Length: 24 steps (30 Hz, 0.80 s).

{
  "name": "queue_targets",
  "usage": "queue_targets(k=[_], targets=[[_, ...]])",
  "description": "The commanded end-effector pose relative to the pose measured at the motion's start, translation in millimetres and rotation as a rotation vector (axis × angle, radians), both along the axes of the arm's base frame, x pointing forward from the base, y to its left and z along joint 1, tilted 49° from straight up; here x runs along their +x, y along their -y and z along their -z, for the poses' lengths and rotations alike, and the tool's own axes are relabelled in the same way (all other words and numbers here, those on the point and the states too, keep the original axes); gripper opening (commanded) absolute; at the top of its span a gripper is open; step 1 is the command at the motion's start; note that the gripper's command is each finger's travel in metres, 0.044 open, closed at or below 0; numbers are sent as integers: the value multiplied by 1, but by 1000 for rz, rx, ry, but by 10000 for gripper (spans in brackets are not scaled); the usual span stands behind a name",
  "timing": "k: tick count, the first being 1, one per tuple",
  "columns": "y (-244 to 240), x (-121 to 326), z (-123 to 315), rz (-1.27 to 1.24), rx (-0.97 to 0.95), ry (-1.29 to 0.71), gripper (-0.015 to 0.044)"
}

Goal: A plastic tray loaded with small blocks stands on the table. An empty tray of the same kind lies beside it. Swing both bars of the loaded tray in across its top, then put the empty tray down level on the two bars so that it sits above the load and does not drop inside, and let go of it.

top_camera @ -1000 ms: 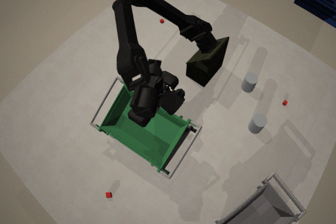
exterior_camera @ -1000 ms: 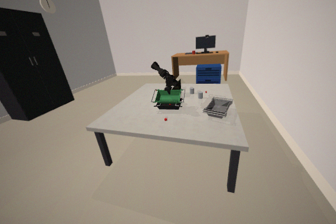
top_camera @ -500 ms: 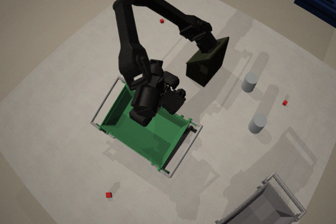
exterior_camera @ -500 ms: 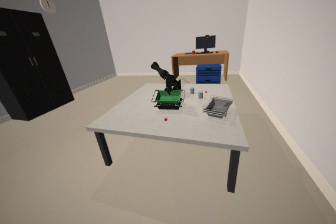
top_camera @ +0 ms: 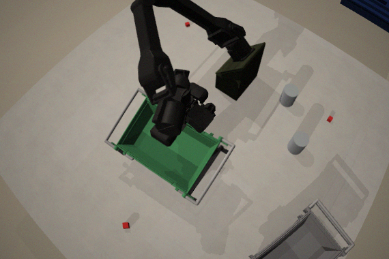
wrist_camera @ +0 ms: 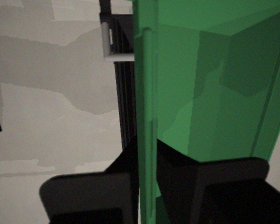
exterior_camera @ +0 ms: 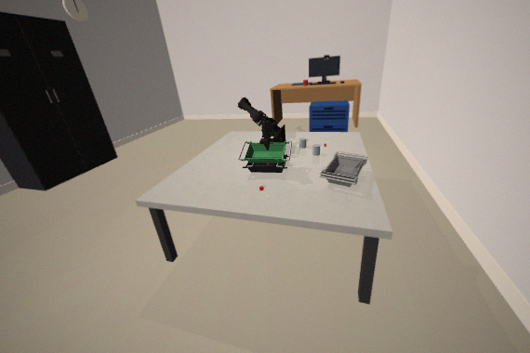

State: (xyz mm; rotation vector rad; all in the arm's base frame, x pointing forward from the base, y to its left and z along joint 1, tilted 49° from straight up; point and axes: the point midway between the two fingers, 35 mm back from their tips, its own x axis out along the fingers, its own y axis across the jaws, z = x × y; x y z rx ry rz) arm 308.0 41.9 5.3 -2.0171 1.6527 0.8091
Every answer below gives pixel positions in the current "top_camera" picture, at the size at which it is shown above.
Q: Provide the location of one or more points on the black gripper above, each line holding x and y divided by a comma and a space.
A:
198, 93

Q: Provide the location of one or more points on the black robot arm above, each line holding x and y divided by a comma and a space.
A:
155, 68

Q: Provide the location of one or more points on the grey cylinder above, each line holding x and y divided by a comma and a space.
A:
288, 95
297, 144

